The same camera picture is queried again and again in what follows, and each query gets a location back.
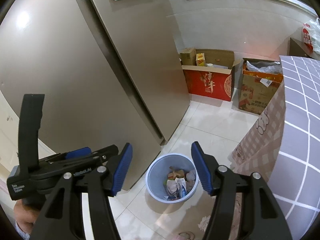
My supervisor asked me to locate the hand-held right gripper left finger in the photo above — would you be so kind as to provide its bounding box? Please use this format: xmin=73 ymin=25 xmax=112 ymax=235
xmin=30 ymin=143 xmax=133 ymax=240

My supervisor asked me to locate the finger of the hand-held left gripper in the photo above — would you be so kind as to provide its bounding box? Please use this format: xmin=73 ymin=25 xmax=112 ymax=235
xmin=50 ymin=144 xmax=119 ymax=173
xmin=40 ymin=147 xmax=92 ymax=167

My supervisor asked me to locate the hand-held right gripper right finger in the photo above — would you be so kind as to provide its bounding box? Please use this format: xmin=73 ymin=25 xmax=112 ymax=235
xmin=191 ymin=142 xmax=293 ymax=240

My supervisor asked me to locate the white knotted plastic bag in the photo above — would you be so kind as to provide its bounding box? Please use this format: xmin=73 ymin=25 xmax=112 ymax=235
xmin=185 ymin=170 xmax=197 ymax=191

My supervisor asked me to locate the brown cardboard piece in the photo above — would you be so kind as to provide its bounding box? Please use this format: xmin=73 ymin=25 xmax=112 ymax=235
xmin=168 ymin=166 xmax=186 ymax=179

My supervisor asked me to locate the printed wrapper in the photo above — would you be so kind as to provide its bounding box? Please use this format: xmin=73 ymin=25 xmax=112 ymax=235
xmin=166 ymin=177 xmax=187 ymax=198

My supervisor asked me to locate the light blue trash bin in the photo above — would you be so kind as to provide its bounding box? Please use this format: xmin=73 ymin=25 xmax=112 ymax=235
xmin=145 ymin=153 xmax=200 ymax=203

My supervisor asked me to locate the person's left forearm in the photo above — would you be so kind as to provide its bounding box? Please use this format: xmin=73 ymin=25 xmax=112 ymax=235
xmin=15 ymin=220 xmax=34 ymax=239

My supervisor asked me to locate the person's left hand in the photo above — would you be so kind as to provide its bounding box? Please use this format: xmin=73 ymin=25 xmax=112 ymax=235
xmin=14 ymin=200 xmax=42 ymax=223

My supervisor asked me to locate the pink checkered bunny cloth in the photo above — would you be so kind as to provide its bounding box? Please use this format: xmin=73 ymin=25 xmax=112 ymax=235
xmin=231 ymin=81 xmax=287 ymax=181

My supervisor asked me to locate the beige fridge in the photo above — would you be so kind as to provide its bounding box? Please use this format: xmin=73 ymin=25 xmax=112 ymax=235
xmin=0 ymin=0 xmax=192 ymax=205

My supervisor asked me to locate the red open cardboard box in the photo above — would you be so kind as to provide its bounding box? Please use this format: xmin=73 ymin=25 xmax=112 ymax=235
xmin=180 ymin=49 xmax=242 ymax=102

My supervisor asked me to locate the brown printed cardboard box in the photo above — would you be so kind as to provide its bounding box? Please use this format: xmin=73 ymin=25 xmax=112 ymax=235
xmin=238 ymin=58 xmax=284 ymax=116

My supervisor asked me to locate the grey checkered tablecloth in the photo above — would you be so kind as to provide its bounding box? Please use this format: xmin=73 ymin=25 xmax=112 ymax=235
xmin=269 ymin=55 xmax=320 ymax=228

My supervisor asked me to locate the yellow box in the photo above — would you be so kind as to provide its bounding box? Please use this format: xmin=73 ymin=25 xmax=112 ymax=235
xmin=195 ymin=52 xmax=206 ymax=67

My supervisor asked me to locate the small brown cardboard box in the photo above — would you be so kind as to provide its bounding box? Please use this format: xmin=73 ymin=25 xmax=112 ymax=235
xmin=180 ymin=47 xmax=197 ymax=66

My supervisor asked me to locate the grey plastic bag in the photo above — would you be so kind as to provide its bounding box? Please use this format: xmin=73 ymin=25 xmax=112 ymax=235
xmin=246 ymin=60 xmax=283 ymax=75

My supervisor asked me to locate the white plastic shopping bag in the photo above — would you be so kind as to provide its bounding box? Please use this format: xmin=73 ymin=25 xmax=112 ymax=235
xmin=301 ymin=17 xmax=320 ymax=54

